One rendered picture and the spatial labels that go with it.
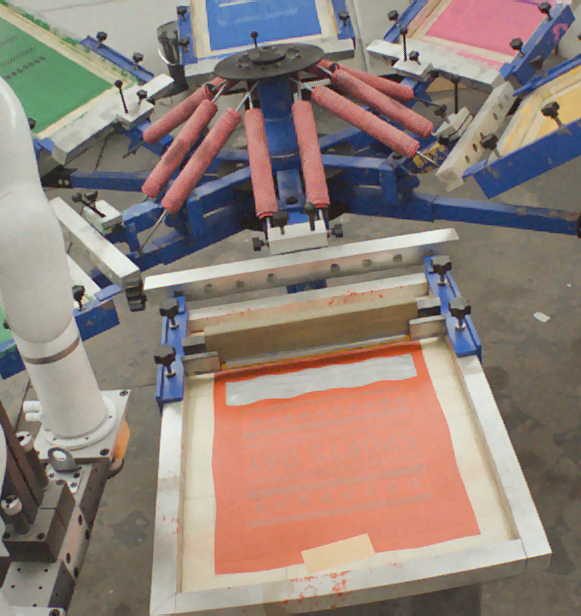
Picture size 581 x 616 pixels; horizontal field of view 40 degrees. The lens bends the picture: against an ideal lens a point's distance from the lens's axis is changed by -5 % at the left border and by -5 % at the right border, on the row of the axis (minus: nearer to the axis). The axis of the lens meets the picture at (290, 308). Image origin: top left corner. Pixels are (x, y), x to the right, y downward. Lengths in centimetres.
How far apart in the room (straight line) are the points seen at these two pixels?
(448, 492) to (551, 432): 152
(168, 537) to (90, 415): 22
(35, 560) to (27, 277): 38
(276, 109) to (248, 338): 84
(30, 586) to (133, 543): 157
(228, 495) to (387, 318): 46
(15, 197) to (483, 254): 292
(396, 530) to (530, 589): 115
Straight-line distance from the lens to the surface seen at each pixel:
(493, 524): 131
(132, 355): 348
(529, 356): 316
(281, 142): 226
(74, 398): 126
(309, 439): 147
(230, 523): 136
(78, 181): 283
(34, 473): 117
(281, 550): 130
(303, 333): 159
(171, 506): 136
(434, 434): 145
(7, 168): 109
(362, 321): 159
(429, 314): 165
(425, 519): 132
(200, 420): 156
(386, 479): 138
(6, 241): 105
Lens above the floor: 195
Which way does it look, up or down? 33 degrees down
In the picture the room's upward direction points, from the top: 10 degrees counter-clockwise
